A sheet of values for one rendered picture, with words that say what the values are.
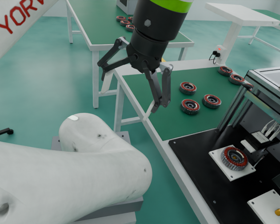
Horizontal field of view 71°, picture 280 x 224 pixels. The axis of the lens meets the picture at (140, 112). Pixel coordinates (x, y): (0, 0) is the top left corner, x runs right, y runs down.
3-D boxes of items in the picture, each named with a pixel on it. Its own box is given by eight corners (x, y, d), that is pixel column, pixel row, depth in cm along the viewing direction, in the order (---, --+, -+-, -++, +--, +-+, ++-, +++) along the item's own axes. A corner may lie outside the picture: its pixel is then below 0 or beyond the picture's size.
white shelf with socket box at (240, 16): (213, 84, 146) (243, 20, 116) (186, 60, 170) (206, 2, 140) (246, 79, 159) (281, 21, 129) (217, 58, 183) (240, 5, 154)
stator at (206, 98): (222, 104, 127) (224, 99, 125) (215, 111, 120) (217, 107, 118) (206, 96, 132) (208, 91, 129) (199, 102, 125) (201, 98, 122)
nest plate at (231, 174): (230, 181, 82) (231, 180, 81) (208, 153, 92) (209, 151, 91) (254, 171, 88) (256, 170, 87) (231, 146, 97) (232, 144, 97)
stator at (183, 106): (179, 112, 114) (181, 107, 112) (180, 101, 123) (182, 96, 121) (198, 117, 114) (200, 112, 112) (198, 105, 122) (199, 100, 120)
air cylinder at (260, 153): (255, 162, 92) (261, 155, 88) (243, 150, 97) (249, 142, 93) (262, 159, 94) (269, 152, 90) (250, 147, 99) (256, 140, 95)
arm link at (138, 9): (128, -10, 31) (178, 17, 30) (157, -14, 40) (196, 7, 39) (119, 26, 36) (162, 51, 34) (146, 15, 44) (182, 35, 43)
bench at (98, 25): (91, 111, 213) (90, 45, 164) (66, 41, 334) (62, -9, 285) (176, 98, 256) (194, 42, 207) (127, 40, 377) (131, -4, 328)
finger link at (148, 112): (156, 96, 49) (158, 98, 49) (146, 114, 54) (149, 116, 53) (151, 102, 47) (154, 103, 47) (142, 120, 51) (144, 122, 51)
